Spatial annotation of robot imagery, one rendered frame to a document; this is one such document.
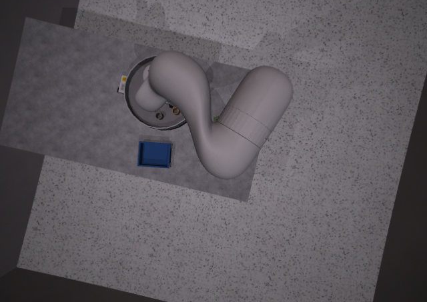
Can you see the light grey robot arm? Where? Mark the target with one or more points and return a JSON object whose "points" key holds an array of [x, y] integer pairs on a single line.
{"points": [[227, 147]]}

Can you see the blue crate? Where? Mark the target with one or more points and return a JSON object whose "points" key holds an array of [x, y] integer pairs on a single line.
{"points": [[153, 154]]}

